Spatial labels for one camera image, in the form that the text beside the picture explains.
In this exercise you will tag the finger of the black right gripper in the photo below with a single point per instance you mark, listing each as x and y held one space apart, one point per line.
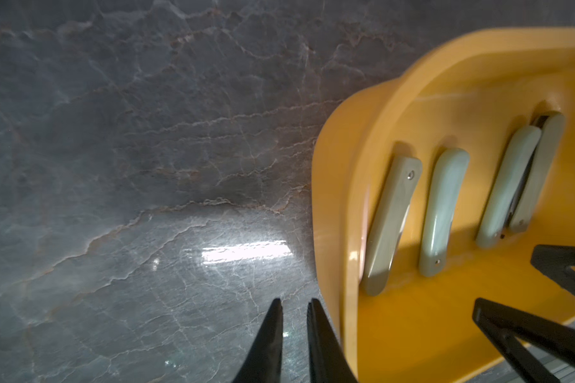
556 263
506 328

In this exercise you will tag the yellow plastic storage tray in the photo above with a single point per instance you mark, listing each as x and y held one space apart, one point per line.
472 93

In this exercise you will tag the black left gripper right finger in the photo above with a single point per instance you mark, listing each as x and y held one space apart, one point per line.
326 360

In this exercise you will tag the grey green folding fruit knife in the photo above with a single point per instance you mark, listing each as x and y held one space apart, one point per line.
389 221

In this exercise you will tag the teal folding fruit knife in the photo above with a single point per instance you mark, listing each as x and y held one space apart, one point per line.
447 179
513 166

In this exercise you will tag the olive green folding fruit knife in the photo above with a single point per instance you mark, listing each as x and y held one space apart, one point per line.
552 126

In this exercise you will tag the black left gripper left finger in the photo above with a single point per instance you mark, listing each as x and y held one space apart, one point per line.
264 360

